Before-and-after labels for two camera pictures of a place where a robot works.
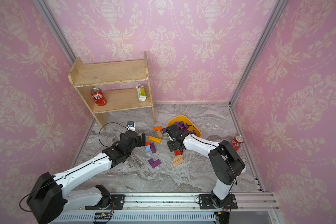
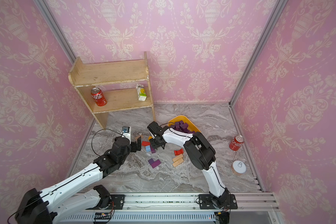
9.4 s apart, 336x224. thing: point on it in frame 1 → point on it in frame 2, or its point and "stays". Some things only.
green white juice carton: (142, 95) stays
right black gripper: (171, 148) → (151, 141)
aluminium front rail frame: (253, 208) stays
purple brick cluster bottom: (153, 164) stays
